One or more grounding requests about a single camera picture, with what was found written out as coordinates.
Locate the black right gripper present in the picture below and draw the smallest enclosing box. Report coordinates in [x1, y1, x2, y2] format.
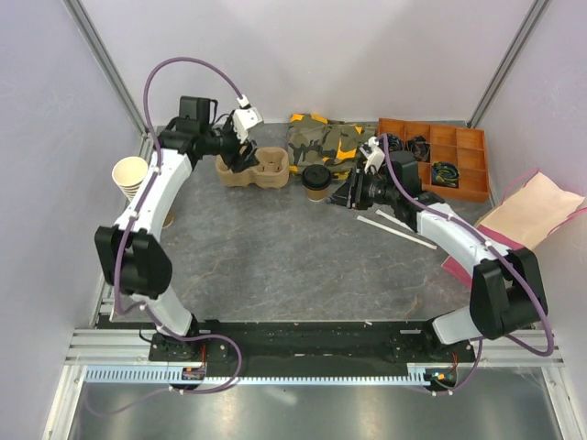
[325, 166, 399, 211]

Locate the brown paper coffee cup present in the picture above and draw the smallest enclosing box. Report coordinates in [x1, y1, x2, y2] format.
[305, 186, 329, 203]

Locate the black plastic cup lid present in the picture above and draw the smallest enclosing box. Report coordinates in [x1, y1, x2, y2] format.
[302, 164, 332, 191]

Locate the beige pink paper bag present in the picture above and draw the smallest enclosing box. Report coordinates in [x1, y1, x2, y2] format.
[440, 167, 587, 283]

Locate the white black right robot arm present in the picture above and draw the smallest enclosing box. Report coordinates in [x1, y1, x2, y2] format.
[327, 150, 553, 361]

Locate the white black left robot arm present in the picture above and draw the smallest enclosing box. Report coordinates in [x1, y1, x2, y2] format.
[94, 96, 262, 360]

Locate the brown pulp cup carrier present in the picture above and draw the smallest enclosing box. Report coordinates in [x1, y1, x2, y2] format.
[216, 147, 290, 189]

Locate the white wrapped straw right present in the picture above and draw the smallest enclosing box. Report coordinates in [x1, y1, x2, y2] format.
[376, 209, 412, 230]

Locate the white wrapped straw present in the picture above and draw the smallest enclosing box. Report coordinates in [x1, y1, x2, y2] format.
[376, 209, 412, 230]
[357, 215, 437, 250]

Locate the camouflage folded cloth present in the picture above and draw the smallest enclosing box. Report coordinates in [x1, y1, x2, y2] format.
[285, 114, 377, 181]

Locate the white wrapped straw left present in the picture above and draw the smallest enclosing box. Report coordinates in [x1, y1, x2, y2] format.
[357, 215, 437, 250]

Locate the dark blue rolled tie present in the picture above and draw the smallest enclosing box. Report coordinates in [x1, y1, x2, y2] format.
[379, 133, 404, 153]

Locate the dark patterned rolled tie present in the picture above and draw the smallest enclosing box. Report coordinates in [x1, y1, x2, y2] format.
[406, 135, 430, 162]

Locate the yellow blue rolled tie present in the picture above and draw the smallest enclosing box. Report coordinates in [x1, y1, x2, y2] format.
[431, 161, 460, 188]

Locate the stack of paper cups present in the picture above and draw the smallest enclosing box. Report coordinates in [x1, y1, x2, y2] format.
[112, 156, 171, 225]

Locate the orange wooden divided tray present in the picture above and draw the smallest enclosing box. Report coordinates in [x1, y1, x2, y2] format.
[377, 118, 490, 203]

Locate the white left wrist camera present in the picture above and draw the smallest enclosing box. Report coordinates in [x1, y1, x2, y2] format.
[232, 95, 263, 141]

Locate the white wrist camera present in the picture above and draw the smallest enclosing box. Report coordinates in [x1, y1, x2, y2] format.
[232, 95, 263, 141]
[359, 137, 385, 174]

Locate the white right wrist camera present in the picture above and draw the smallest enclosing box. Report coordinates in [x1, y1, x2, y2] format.
[359, 137, 385, 174]

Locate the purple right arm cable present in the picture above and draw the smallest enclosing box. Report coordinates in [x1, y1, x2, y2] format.
[375, 134, 556, 398]

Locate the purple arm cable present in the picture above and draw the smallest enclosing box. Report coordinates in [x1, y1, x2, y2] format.
[82, 57, 251, 418]
[375, 134, 556, 398]

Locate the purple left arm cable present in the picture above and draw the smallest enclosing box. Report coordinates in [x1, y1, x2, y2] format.
[82, 57, 251, 418]

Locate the slotted grey cable duct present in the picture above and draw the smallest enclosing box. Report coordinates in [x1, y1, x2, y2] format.
[84, 365, 449, 386]

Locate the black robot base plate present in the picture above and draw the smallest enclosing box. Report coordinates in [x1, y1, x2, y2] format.
[149, 320, 475, 376]

